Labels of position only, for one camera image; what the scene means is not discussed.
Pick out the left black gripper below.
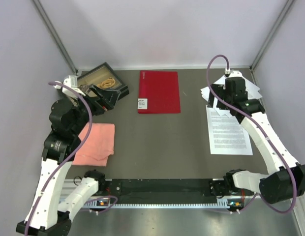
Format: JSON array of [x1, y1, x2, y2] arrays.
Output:
[[71, 84, 120, 135]]

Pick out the red plastic folder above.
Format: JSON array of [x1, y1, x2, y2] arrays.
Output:
[[137, 70, 181, 114]]

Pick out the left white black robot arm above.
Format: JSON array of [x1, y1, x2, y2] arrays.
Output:
[[16, 82, 120, 236]]

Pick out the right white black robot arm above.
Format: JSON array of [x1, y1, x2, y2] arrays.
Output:
[[209, 75, 305, 204]]

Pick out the yellow rubber bands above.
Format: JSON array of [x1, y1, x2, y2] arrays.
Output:
[[97, 77, 116, 89]]

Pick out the stack of printed papers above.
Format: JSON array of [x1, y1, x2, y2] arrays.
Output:
[[199, 73, 262, 116]]

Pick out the black glass-lid display box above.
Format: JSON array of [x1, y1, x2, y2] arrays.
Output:
[[77, 62, 129, 99]]

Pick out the dark patterned fabric item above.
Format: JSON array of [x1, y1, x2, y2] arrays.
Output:
[[78, 85, 91, 96]]

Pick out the single printed paper sheet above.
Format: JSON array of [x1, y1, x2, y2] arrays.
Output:
[[206, 107, 253, 155]]

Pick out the pink folded cloth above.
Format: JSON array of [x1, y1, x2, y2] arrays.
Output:
[[72, 123, 115, 167]]

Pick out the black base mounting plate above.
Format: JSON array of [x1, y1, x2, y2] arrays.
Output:
[[96, 178, 230, 204]]

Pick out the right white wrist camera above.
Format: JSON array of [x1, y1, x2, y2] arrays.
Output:
[[224, 67, 244, 79]]

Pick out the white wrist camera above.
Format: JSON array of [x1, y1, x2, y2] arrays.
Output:
[[224, 67, 244, 79], [61, 75, 85, 99]]

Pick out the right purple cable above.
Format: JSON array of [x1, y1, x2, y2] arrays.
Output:
[[207, 55, 298, 213]]

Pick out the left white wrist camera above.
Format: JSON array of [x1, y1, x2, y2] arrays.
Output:
[[61, 75, 85, 99]]

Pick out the aluminium frame rail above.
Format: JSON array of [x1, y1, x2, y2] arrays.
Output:
[[58, 178, 305, 209]]

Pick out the grey slotted cable duct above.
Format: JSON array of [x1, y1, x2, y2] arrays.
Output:
[[83, 199, 232, 209]]

